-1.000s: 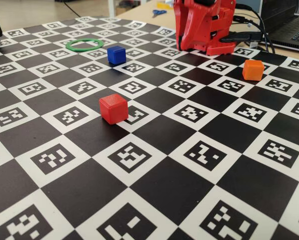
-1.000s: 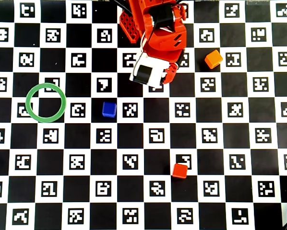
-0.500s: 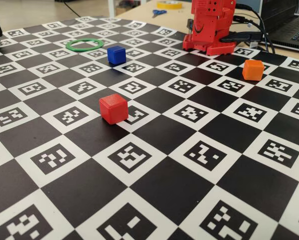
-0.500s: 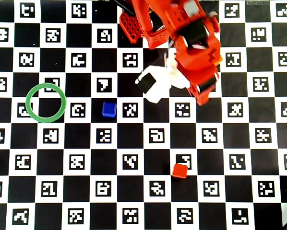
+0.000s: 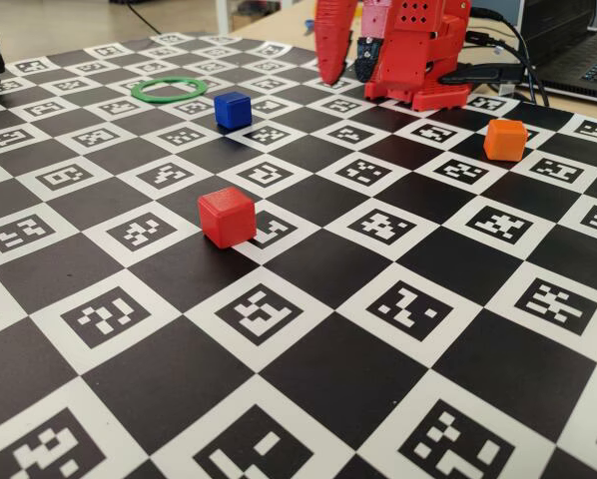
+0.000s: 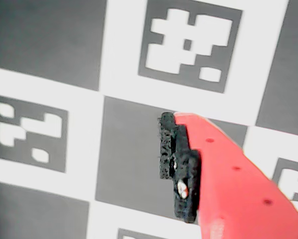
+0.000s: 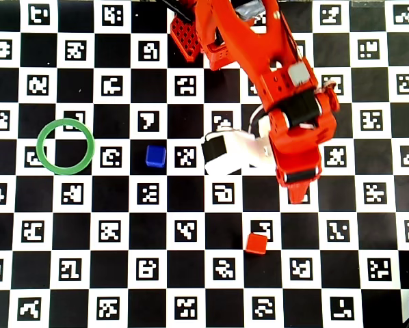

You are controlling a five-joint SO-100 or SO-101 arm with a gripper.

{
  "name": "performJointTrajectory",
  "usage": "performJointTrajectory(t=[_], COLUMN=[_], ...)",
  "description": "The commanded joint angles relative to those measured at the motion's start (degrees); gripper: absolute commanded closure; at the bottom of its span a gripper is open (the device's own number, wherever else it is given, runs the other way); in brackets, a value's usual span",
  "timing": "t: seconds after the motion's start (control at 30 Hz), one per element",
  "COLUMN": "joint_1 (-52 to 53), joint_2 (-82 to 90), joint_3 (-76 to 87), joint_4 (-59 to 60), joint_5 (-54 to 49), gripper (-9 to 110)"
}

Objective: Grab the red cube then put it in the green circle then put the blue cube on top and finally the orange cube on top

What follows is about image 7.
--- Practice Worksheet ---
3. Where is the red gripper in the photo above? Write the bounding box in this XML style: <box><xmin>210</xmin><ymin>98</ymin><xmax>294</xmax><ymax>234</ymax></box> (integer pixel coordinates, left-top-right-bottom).
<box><xmin>267</xmin><ymin>109</ymin><xmax>337</xmax><ymax>205</ymax></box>

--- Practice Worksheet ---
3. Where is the red cube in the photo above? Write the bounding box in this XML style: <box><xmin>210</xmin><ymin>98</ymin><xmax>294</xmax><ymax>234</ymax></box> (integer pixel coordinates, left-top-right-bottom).
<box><xmin>244</xmin><ymin>233</ymin><xmax>268</xmax><ymax>256</ymax></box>

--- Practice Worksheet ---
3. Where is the blue cube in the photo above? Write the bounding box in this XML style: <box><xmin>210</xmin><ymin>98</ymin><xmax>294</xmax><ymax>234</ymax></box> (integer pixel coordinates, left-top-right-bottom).
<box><xmin>145</xmin><ymin>144</ymin><xmax>167</xmax><ymax>168</ymax></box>

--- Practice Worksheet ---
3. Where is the grey square pad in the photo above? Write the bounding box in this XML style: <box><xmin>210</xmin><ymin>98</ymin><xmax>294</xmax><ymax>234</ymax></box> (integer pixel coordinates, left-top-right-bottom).
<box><xmin>287</xmin><ymin>61</ymin><xmax>312</xmax><ymax>86</ymax></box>

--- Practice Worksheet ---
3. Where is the grey tape wrap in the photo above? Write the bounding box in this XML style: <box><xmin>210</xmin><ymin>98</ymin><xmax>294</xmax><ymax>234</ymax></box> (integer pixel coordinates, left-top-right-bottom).
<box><xmin>234</xmin><ymin>2</ymin><xmax>265</xmax><ymax>18</ymax></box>

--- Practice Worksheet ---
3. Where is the black white marker mat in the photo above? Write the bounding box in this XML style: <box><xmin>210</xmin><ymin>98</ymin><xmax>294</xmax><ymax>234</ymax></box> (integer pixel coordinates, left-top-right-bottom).
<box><xmin>0</xmin><ymin>0</ymin><xmax>409</xmax><ymax>328</ymax></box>

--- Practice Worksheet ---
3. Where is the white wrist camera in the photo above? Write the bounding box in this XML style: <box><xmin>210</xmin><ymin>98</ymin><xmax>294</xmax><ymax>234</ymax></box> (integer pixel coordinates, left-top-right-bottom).
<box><xmin>200</xmin><ymin>128</ymin><xmax>272</xmax><ymax>176</ymax></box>

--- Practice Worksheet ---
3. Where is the black cable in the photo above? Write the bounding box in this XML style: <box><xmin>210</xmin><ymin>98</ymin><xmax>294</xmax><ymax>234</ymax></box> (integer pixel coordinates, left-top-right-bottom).
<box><xmin>160</xmin><ymin>0</ymin><xmax>194</xmax><ymax>23</ymax></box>

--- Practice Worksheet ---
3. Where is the green ring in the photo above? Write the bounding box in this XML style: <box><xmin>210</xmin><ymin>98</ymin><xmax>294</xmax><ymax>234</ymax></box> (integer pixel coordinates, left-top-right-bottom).
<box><xmin>36</xmin><ymin>118</ymin><xmax>96</xmax><ymax>176</ymax></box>

